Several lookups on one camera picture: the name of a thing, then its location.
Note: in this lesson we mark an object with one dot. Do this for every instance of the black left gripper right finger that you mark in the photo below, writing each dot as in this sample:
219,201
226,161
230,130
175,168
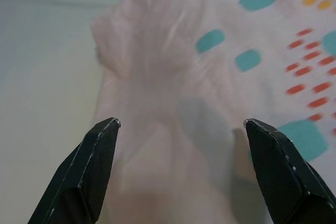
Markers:
286,176

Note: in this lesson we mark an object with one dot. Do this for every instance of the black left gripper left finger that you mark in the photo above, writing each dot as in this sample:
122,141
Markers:
89,171

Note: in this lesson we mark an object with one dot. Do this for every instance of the white bedsheet with colourful dots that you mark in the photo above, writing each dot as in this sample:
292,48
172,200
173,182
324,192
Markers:
275,40

